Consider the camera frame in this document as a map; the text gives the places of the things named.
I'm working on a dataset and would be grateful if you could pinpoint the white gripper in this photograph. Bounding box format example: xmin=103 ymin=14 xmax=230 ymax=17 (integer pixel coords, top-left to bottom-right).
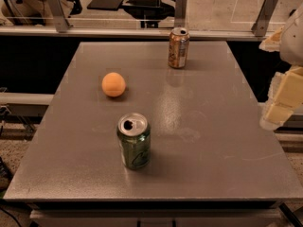
xmin=258 ymin=4 xmax=303 ymax=131

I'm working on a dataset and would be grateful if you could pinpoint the green soda can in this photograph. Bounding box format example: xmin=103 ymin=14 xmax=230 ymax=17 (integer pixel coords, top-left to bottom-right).
xmin=116 ymin=113 xmax=151 ymax=170

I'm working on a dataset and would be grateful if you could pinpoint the orange soda can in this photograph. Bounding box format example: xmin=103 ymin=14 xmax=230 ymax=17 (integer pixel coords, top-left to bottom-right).
xmin=169 ymin=27 xmax=189 ymax=69

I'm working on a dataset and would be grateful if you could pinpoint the black office chair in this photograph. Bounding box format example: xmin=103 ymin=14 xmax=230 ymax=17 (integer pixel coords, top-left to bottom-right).
xmin=87 ymin=0 xmax=186 ymax=28

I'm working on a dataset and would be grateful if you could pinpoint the orange ball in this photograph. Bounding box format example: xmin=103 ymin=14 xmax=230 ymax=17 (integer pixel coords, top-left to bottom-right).
xmin=101 ymin=72 xmax=126 ymax=97

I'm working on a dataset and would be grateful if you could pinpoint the metal guard rail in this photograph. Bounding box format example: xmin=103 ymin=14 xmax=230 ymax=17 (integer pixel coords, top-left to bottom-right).
xmin=0 ymin=26 xmax=272 ymax=42

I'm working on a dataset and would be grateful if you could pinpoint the middle metal bracket post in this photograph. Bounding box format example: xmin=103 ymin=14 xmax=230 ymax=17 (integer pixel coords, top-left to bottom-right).
xmin=174 ymin=0 xmax=187 ymax=27

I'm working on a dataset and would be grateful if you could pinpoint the left metal bracket post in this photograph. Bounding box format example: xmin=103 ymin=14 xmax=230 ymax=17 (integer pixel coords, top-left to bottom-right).
xmin=47 ymin=0 xmax=70 ymax=33

